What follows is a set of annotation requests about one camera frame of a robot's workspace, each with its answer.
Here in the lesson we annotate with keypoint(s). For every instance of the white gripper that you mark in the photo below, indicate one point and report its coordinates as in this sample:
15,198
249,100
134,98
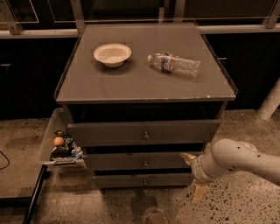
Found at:
197,171

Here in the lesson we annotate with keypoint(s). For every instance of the grey drawer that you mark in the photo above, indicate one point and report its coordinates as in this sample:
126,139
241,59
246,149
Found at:
135,133
134,161
143,180

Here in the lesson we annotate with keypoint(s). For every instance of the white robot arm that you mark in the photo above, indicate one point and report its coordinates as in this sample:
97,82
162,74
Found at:
228,156

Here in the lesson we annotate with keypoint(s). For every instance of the grey bottom drawer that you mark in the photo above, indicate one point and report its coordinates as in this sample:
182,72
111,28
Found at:
143,180

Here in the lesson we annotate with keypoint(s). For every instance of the grey drawer cabinet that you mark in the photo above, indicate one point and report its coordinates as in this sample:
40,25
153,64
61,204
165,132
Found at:
136,91

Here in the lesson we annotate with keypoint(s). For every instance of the grey top drawer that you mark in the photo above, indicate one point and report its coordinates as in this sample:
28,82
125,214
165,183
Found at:
135,133

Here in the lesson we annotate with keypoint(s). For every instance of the clear plastic water bottle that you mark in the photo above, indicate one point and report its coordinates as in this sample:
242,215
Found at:
173,64

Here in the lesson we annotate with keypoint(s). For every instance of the small plastic bottle in bin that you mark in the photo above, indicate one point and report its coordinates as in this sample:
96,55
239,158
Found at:
77,152

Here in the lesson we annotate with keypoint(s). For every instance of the clear plastic storage bin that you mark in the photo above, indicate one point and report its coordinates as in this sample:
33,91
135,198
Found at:
57,122

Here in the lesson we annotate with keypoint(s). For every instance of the orange fruit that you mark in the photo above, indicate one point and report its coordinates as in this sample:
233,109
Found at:
58,141

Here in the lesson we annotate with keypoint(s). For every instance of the white paper bowl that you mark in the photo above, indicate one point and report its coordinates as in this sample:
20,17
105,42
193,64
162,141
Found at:
112,55

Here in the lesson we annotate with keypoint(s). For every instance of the black metal bar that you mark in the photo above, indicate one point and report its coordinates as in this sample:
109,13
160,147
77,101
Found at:
35,195

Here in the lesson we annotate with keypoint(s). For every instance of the white post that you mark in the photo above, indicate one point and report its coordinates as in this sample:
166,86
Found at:
271,102

